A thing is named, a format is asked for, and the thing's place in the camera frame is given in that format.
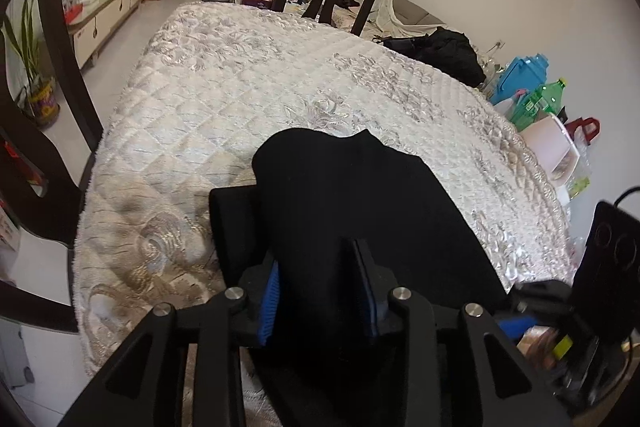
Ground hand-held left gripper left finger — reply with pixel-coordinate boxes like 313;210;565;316
57;259;282;427

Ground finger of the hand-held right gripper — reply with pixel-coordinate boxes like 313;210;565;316
497;314;538;339

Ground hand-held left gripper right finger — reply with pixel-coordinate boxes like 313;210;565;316
342;237;571;427

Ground black pants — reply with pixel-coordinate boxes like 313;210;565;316
207;129;511;427

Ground person's right hand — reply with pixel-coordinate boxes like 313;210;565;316
517;327;561;358

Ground green plastic bottle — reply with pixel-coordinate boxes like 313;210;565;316
510;78;568;130

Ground blue plastic container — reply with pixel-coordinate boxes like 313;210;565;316
490;53;551;105

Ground white quilted tablecloth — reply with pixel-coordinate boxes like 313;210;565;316
72;2;576;427

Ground black jacket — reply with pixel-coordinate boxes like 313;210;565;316
382;27;486;88

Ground sofa with white cover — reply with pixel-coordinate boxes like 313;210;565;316
370;0;441;38

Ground green potted plant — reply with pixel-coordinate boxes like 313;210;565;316
2;0;61;128

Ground low white cabinet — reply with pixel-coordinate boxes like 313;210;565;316
65;0;149;70

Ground red box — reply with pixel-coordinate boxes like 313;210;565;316
62;0;85;24

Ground red handled bag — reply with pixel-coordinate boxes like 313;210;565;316
565;117;601;152

